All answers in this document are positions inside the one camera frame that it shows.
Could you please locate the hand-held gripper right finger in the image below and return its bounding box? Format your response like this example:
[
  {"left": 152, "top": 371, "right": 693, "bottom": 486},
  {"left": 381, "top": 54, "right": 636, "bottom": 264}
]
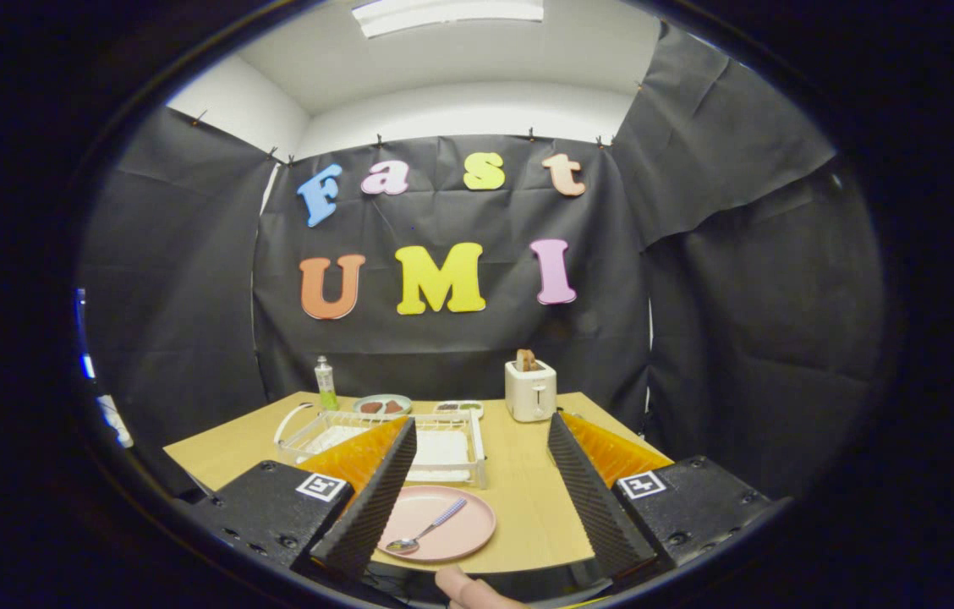
[{"left": 546, "top": 412, "right": 784, "bottom": 581}]

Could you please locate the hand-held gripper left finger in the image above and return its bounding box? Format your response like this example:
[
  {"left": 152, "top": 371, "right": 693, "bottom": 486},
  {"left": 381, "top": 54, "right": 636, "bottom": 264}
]
[{"left": 175, "top": 416, "right": 419, "bottom": 584}]

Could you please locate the spoon with blue handle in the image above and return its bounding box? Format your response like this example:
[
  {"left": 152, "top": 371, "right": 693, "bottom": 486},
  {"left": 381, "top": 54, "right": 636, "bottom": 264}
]
[{"left": 386, "top": 497, "right": 469, "bottom": 556}]

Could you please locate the white dish rack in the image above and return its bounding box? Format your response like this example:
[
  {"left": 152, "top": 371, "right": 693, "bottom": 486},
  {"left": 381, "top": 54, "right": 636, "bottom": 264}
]
[{"left": 274, "top": 403, "right": 488, "bottom": 490}]

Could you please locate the pink plate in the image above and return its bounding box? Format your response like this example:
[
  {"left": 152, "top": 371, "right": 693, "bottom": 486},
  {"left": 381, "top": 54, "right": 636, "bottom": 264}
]
[{"left": 376, "top": 485, "right": 497, "bottom": 563}]

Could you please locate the green plate with brown food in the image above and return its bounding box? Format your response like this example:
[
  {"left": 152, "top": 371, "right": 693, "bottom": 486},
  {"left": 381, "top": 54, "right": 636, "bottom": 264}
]
[{"left": 353, "top": 393, "right": 414, "bottom": 416}]

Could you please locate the white toaster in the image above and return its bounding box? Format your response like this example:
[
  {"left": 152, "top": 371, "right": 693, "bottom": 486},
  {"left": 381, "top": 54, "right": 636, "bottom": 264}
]
[{"left": 505, "top": 359, "right": 557, "bottom": 423}]

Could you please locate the small green bottle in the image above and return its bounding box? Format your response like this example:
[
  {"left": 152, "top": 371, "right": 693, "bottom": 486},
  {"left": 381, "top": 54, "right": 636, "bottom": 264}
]
[{"left": 314, "top": 355, "right": 339, "bottom": 412}]

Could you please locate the black backdrop cloth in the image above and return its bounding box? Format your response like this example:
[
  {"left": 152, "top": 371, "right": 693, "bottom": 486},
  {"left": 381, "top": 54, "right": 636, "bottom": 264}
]
[{"left": 75, "top": 21, "right": 885, "bottom": 502}]

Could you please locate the ceiling light panel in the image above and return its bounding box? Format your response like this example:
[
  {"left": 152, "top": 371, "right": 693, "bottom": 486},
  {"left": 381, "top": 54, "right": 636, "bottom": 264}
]
[{"left": 352, "top": 0, "right": 546, "bottom": 39}]

